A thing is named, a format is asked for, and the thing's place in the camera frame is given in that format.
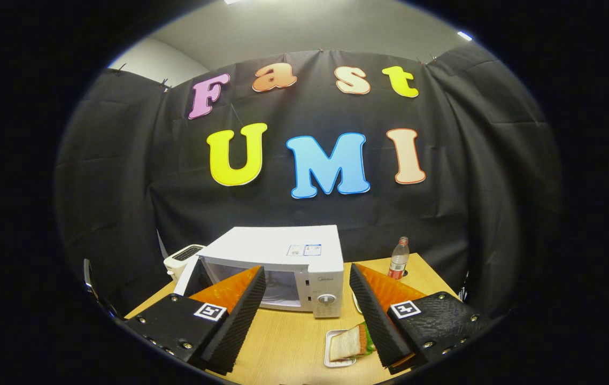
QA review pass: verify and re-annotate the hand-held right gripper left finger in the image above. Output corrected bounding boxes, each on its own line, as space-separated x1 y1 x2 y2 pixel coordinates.
124 266 266 375

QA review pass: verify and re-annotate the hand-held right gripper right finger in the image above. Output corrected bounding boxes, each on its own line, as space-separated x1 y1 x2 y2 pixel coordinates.
350 263 497 375

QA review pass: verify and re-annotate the sandwich with lettuce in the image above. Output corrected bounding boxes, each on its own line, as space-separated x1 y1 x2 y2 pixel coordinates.
330 322 377 362

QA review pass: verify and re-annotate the white microwave oven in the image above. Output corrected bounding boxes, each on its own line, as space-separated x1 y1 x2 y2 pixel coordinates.
174 225 345 319

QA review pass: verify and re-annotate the small white rectangular tray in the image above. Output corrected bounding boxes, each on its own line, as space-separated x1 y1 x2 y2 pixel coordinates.
324 329 358 368

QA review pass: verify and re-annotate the clear bottle with red label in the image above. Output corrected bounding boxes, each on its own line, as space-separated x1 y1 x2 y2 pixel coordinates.
388 236 410 280

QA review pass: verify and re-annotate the white toaster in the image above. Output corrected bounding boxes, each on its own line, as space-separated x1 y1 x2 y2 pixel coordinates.
164 244 206 282

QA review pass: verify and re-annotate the black backdrop cloth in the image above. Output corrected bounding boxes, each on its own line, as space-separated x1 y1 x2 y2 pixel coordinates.
54 45 561 321

